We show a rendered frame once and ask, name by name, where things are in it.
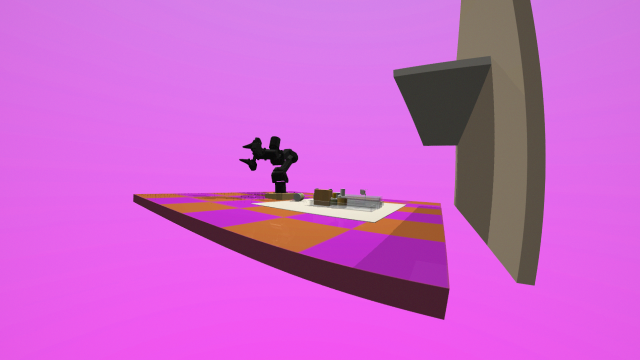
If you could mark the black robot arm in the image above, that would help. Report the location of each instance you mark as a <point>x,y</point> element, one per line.
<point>276,156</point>

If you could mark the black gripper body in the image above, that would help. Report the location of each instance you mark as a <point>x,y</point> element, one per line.
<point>252,163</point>

